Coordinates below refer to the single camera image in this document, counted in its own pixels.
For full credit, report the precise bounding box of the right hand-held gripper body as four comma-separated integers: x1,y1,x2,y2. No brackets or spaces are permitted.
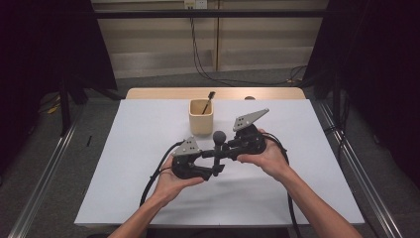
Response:
232,107,270,162

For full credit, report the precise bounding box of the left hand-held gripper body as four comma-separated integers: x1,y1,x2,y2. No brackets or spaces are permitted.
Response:
170,136,213,181

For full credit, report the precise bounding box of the large black makeup brush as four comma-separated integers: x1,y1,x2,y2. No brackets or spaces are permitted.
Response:
212,130,228,178

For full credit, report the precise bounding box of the cream square cup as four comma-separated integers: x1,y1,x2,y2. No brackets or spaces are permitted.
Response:
188,97,215,136

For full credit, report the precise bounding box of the person's right hand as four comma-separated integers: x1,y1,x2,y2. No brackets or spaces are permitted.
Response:
236,128,294,182

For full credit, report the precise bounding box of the person's left hand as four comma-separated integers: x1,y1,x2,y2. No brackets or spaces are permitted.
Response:
152,155,206,208

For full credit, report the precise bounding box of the light wooden table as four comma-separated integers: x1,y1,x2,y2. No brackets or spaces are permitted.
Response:
125,86,307,101

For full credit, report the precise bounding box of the white table sheet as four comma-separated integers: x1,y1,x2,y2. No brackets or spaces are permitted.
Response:
73,97,367,229

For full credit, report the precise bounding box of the black metal stand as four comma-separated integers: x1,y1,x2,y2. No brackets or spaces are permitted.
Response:
58,77,73,137

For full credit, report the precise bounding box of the black horizontal bar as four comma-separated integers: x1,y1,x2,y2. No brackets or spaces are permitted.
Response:
93,9,331,20

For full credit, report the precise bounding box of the dark curtain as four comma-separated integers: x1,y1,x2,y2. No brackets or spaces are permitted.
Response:
302,0,420,181
0,0,119,173

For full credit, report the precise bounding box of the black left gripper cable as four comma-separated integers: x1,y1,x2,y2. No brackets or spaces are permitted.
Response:
139,140,184,208

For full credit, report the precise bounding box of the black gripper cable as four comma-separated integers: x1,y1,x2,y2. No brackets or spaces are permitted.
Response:
139,140,184,208
263,131,303,238

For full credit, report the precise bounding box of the black wall cable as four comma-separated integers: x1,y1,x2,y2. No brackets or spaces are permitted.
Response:
191,8,309,86
189,8,298,87

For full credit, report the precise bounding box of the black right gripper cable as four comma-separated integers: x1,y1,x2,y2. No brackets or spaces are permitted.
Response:
263,131,303,238

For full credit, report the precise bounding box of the metal floor rail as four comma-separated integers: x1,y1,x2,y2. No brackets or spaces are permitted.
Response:
316,98,404,238
7,102,87,238

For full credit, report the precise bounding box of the white wall socket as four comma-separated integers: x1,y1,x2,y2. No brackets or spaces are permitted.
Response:
183,0,209,10

